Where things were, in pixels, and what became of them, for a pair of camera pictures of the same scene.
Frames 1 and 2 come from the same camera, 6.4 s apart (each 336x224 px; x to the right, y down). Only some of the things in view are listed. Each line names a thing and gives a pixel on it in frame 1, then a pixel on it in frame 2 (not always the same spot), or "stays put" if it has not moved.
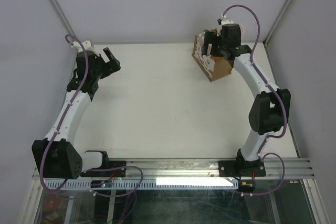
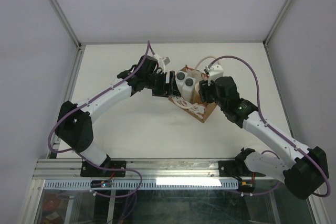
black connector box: (246, 185) stays put
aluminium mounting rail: (192, 170) stays put
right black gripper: (211, 37) to (204, 88)
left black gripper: (110, 66) to (167, 89)
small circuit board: (101, 183) stays put
